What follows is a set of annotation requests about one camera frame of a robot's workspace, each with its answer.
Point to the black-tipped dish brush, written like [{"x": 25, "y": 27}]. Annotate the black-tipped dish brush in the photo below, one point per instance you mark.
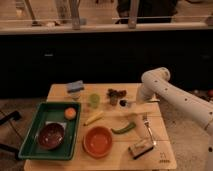
[{"x": 128, "y": 103}]

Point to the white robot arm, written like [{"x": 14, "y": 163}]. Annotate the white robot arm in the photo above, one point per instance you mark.
[{"x": 156, "y": 81}]

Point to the orange red bowl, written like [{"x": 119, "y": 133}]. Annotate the orange red bowl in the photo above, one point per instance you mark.
[{"x": 97, "y": 141}]

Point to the wooden scrub brush block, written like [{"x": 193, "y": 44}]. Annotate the wooden scrub brush block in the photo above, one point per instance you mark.
[{"x": 140, "y": 148}]

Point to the dark maroon bowl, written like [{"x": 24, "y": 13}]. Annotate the dark maroon bowl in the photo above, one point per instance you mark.
[{"x": 51, "y": 136}]

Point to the dark grape bunch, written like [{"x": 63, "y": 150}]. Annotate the dark grape bunch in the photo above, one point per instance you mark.
[{"x": 117, "y": 93}]

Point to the small grey cup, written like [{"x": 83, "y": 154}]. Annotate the small grey cup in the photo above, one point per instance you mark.
[{"x": 113, "y": 100}]

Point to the green translucent cup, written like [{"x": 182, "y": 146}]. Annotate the green translucent cup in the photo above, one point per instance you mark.
[{"x": 94, "y": 100}]

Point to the blue sponge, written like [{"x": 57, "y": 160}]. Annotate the blue sponge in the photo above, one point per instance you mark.
[{"x": 75, "y": 86}]

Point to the small white cup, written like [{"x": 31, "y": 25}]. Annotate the small white cup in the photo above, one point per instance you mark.
[{"x": 76, "y": 95}]

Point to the orange round fruit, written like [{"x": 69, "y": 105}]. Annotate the orange round fruit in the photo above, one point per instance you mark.
[{"x": 70, "y": 113}]

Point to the green chili pepper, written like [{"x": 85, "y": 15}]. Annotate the green chili pepper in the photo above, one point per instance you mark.
[{"x": 125, "y": 129}]

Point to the wooden folding table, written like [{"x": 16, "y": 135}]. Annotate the wooden folding table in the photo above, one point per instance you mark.
[{"x": 119, "y": 159}]

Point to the silver fork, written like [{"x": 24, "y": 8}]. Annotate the silver fork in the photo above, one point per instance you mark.
[{"x": 146, "y": 123}]

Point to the green plastic tray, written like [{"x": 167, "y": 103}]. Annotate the green plastic tray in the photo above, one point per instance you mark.
[{"x": 47, "y": 113}]

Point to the black stand leg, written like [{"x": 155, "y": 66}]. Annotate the black stand leg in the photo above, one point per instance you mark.
[{"x": 15, "y": 116}]

